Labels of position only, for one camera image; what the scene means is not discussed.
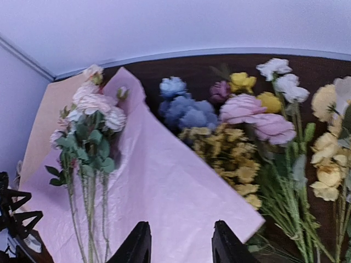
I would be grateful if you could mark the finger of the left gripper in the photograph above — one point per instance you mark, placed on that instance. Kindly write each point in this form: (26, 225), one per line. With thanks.
(18, 224)

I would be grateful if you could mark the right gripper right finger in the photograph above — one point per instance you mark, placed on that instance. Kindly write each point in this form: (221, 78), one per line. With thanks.
(226, 247)

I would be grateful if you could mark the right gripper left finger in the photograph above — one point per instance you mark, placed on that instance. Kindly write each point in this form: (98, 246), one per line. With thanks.
(136, 248)

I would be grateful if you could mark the purple pink wrapping paper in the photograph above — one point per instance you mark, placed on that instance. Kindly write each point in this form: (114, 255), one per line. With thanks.
(158, 180)

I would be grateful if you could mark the pink rose stem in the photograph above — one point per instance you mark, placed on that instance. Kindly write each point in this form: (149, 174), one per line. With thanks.
(281, 178)
(88, 129)

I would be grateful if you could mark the white rose stem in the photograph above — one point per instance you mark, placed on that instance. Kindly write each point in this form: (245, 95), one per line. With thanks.
(286, 87)

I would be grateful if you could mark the yellow rose stem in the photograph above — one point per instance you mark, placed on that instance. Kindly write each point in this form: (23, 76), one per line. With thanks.
(331, 156)

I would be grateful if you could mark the small yellow flower spray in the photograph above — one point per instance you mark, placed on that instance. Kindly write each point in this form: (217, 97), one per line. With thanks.
(229, 152)

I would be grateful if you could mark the beige wrapping paper stack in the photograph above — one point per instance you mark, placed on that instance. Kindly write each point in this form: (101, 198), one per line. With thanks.
(56, 96)

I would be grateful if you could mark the blue hydrangea flower stem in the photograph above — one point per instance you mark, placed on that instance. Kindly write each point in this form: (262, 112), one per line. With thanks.
(179, 110)

